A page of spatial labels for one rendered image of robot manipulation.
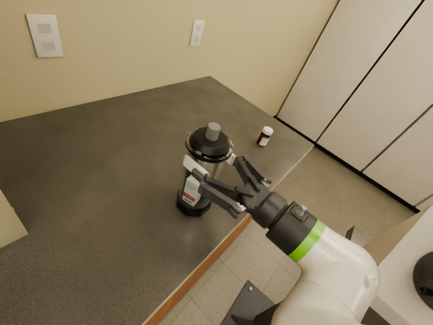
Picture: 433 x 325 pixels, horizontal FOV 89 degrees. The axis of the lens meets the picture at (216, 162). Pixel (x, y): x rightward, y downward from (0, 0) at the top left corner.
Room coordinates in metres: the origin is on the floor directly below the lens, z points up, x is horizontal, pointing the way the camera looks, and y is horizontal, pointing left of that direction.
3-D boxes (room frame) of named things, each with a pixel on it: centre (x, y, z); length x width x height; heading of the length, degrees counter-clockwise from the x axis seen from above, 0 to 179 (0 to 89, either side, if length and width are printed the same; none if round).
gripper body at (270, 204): (0.32, -0.11, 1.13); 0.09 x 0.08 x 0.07; 63
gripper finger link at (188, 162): (0.34, 0.04, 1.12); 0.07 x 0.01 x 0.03; 64
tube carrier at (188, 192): (0.39, 0.03, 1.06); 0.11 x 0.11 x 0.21
